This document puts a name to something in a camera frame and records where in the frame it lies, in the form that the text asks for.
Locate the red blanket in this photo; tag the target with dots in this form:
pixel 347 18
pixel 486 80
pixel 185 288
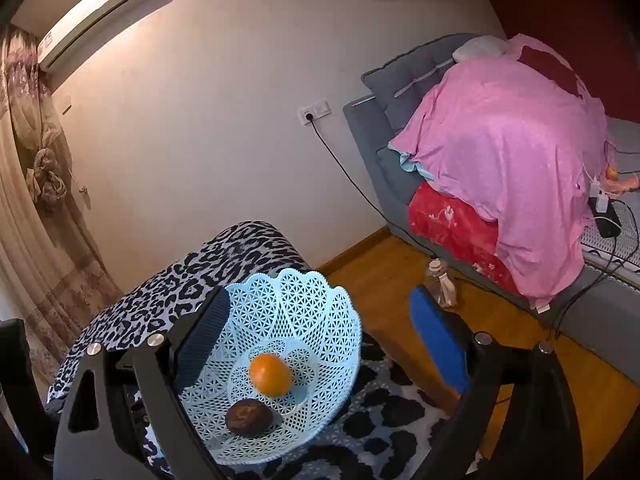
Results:
pixel 454 225

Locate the white air conditioner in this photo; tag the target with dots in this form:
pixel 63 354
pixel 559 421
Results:
pixel 71 27

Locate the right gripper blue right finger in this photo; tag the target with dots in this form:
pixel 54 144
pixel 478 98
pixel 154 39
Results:
pixel 476 366

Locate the large orange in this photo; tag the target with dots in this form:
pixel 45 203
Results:
pixel 270 375

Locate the white wall socket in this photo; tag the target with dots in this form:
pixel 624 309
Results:
pixel 313 111

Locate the clear plastic bottle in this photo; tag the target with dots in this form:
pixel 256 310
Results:
pixel 439 284

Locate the grey sofa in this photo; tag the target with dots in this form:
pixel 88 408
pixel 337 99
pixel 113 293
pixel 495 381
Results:
pixel 600 309

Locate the light blue lattice fruit basket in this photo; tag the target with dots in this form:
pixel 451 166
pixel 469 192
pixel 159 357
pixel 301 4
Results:
pixel 313 328

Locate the black power adapter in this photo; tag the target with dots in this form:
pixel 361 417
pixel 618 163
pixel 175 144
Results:
pixel 607 221

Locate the white pillow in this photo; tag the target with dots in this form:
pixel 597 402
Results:
pixel 481 47

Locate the beige patterned curtain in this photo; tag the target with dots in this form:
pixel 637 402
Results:
pixel 50 263

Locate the wrinkled dark passion fruit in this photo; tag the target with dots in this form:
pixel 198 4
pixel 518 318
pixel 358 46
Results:
pixel 248 418

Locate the pink blanket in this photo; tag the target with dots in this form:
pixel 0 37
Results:
pixel 519 139

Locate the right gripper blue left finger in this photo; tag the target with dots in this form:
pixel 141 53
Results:
pixel 165 369

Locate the leopard print table cloth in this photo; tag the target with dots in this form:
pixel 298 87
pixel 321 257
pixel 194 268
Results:
pixel 352 412

